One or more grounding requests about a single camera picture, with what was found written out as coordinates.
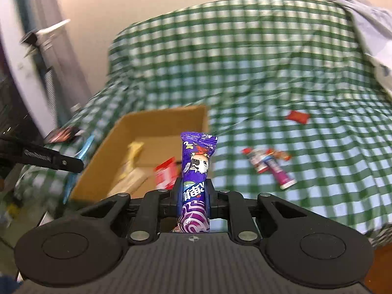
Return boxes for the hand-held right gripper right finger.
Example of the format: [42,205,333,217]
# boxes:
[205,178,310,245]

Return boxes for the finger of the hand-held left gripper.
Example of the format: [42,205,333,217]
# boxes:
[50,154,85,173]

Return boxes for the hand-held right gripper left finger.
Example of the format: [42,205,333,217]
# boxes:
[78,178,184,245]

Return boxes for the wide red white snack packet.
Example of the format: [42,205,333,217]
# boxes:
[154,157,180,190]

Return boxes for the light blue snack bar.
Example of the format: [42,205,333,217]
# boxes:
[63,135,95,204]

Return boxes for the purple snack packet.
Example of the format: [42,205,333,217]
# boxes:
[176,132,219,234]

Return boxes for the clear pack of white candies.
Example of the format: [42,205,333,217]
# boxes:
[112,167,147,196]

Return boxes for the narrow red snack stick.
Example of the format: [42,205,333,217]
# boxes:
[241,147,274,174]

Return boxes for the yellow snack bar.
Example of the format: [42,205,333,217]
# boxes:
[118,141,144,181]

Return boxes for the cardboard box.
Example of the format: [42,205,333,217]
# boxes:
[69,105,210,204]

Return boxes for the small red yellow snack packet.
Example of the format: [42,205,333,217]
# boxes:
[268,148,291,162]

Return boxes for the red square snack packet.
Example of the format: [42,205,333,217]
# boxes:
[286,110,310,125]

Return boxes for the black smartphone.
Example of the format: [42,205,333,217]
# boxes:
[44,127,86,144]

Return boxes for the pink purple snack stick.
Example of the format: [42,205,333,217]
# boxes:
[266,156,297,190]

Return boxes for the green white checkered cloth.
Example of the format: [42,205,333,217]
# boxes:
[18,0,392,247]

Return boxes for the white crumpled cloth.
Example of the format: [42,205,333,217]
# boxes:
[321,0,392,98]

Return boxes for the black white braided cable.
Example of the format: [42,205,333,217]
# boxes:
[37,46,59,123]

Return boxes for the white door frame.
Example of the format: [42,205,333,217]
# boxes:
[0,6,40,123]

